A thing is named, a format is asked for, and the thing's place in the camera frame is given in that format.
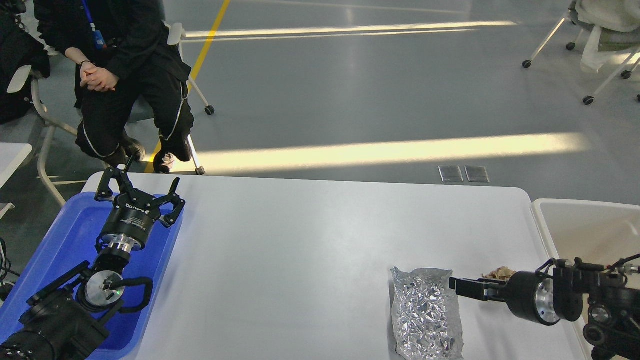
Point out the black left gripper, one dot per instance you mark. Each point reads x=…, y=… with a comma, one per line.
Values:
x=131, y=218

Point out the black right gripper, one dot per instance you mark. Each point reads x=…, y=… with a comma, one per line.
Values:
x=527, y=295

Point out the silver foil bag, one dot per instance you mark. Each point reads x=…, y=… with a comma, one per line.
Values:
x=425, y=315

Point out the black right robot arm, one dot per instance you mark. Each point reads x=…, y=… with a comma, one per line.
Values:
x=555, y=291

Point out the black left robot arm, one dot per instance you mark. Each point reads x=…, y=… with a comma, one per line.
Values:
x=89, y=290

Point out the crumpled brown paper ball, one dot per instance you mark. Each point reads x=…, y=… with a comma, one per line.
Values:
x=502, y=273

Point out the blue plastic tray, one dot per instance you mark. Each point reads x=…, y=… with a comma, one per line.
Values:
x=70, y=241

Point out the right metal floor plate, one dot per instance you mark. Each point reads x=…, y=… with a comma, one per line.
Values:
x=477, y=174

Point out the metal floor plate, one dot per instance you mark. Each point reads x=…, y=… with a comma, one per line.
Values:
x=477, y=174
x=451, y=174

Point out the left metal floor plate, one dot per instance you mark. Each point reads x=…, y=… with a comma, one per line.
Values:
x=451, y=174

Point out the white plastic bin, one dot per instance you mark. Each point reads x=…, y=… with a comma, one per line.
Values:
x=596, y=232

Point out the white side table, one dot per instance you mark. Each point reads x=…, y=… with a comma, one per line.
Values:
x=12, y=156

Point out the seated person in black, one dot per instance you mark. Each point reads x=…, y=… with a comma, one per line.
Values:
x=66, y=25

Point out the white rolling chair left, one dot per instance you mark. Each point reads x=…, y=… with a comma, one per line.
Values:
x=139, y=63

